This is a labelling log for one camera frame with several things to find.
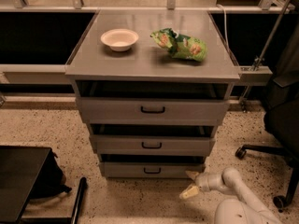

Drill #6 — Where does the metal diagonal rod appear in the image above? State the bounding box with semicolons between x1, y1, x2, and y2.
239;0;291;112

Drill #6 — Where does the grey middle drawer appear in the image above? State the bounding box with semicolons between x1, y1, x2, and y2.
90;135;215;157

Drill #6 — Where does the grey drawer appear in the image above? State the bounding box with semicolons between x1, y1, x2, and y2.
76;97;229;126
90;135;215;157
99;154;206;178

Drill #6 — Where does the grey top drawer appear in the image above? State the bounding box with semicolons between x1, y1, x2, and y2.
76;97;229;126

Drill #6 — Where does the grey drawer cabinet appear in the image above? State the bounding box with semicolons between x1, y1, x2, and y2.
64;8;242;173

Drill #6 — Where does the white bowl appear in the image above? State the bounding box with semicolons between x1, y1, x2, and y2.
101;29;139;52

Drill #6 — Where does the grey bottom drawer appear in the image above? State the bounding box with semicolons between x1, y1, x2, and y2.
99;154;206;178

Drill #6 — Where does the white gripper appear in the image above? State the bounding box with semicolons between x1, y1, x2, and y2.
179;171;225;200

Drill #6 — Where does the white cable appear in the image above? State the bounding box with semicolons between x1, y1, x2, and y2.
216;4;232;54

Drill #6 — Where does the black office chair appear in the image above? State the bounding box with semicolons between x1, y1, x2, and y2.
235;24;299;209

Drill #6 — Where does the green chip bag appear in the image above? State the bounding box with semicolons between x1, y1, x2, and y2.
150;28;207;62

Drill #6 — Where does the dark backpack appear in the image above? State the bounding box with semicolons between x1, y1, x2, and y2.
30;151;72;199

